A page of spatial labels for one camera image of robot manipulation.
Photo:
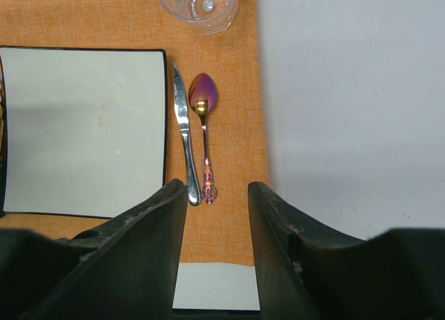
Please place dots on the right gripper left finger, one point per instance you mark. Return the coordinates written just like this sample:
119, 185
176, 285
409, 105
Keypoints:
125, 268

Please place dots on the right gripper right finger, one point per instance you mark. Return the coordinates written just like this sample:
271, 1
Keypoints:
308, 270

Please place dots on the orange cloth placemat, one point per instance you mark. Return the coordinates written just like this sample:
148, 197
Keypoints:
219, 232

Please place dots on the white square plate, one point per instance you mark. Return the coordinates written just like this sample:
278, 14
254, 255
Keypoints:
85, 129

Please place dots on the green handled silver knife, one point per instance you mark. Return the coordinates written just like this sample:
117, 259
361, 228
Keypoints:
181, 113

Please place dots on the copper bowl spoon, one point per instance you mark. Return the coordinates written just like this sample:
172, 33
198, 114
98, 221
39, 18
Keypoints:
202, 97

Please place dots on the clear drinking glass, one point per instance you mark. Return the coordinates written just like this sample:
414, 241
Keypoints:
209, 16

